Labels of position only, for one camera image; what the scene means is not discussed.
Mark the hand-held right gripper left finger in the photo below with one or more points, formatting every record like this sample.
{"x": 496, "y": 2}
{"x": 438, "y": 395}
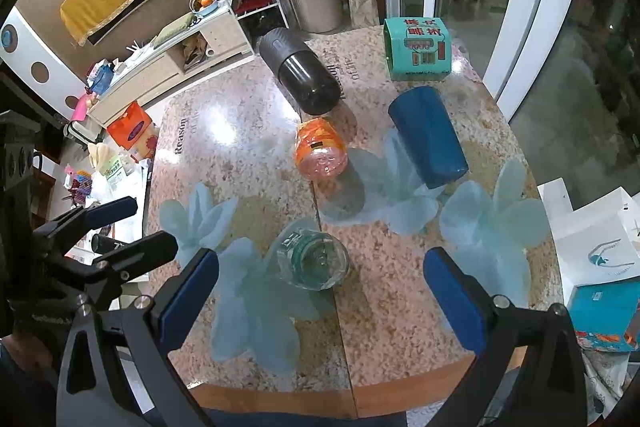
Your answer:
{"x": 189, "y": 298}

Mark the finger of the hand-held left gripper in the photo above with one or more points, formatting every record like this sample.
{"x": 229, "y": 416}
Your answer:
{"x": 147, "y": 248}
{"x": 107, "y": 212}

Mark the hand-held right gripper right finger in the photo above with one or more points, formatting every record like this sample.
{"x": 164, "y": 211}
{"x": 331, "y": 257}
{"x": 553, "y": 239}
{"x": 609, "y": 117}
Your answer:
{"x": 456, "y": 302}

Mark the clear cup with green label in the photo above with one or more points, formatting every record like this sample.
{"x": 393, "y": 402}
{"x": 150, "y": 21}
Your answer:
{"x": 313, "y": 260}

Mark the person's left forearm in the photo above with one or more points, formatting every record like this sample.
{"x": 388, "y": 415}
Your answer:
{"x": 20, "y": 382}

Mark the blue cup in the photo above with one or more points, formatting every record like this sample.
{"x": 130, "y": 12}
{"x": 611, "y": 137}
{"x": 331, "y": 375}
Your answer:
{"x": 427, "y": 137}

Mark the black bottle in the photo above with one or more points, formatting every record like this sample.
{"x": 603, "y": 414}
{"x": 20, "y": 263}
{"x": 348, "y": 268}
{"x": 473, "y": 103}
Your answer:
{"x": 107, "y": 243}

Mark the green and white packet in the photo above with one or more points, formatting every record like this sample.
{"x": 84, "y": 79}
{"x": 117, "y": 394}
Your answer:
{"x": 114, "y": 168}

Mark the orange plastic bag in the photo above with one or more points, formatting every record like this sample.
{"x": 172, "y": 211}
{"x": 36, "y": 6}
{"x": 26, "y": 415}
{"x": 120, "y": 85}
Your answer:
{"x": 132, "y": 132}

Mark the pink container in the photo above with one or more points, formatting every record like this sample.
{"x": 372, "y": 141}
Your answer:
{"x": 80, "y": 108}

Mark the teal flat box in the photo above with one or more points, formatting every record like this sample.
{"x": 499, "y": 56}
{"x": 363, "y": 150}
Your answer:
{"x": 606, "y": 317}

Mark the white carton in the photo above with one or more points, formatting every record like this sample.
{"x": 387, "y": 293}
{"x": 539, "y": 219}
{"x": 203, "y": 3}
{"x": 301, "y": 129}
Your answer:
{"x": 595, "y": 232}

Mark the white low cabinet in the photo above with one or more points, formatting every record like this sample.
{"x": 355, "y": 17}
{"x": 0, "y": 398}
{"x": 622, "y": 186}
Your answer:
{"x": 170, "y": 64}

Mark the white panel with round holes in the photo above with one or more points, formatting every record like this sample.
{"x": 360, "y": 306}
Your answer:
{"x": 32, "y": 57}

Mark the green cushion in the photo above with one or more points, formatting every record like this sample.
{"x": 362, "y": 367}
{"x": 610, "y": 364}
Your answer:
{"x": 174, "y": 28}

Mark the orange labelled plastic bottle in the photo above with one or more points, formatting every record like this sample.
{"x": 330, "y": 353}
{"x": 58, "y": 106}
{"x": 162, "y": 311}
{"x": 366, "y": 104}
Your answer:
{"x": 320, "y": 149}

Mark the fruit bowl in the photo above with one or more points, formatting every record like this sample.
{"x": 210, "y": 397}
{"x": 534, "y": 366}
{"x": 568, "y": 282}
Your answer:
{"x": 202, "y": 3}

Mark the teal printed box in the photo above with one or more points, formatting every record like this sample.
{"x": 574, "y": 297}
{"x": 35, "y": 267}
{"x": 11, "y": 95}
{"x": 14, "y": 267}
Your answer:
{"x": 418, "y": 49}

